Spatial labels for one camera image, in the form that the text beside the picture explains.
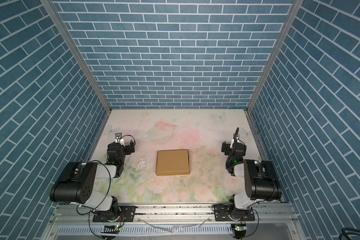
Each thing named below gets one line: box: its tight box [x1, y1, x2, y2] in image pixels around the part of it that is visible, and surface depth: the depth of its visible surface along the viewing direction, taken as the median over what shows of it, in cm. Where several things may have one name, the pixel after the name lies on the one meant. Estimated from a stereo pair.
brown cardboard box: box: [155, 149, 191, 176], surface depth 90 cm
